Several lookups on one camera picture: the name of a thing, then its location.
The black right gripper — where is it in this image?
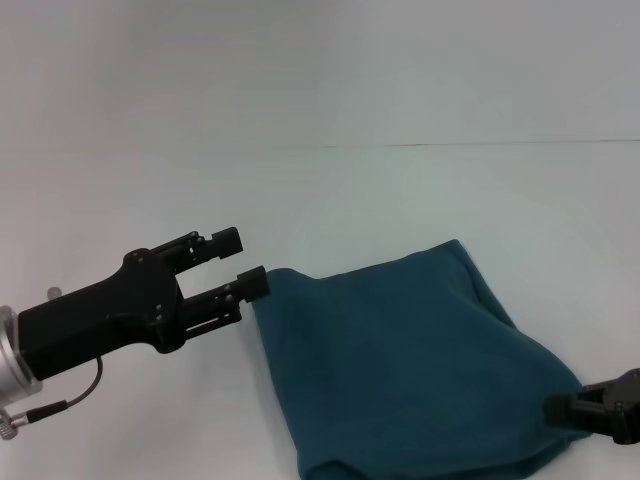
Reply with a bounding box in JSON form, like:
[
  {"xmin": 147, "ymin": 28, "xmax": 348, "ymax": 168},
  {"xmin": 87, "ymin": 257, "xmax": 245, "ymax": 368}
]
[{"xmin": 543, "ymin": 368, "xmax": 640, "ymax": 447}]

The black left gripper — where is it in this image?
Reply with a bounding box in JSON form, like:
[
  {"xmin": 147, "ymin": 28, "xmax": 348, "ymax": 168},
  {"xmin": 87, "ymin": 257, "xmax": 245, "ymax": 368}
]
[{"xmin": 17, "ymin": 226, "xmax": 272, "ymax": 382}]

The blue shirt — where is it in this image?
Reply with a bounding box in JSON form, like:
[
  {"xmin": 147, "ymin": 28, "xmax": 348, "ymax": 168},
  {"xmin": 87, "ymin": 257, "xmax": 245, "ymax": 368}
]
[{"xmin": 252, "ymin": 238, "xmax": 594, "ymax": 480}]

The left arm cable with plug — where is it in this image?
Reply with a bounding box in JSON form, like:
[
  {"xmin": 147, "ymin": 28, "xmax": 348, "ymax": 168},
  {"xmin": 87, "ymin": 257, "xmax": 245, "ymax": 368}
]
[{"xmin": 0, "ymin": 355, "xmax": 105, "ymax": 442}]

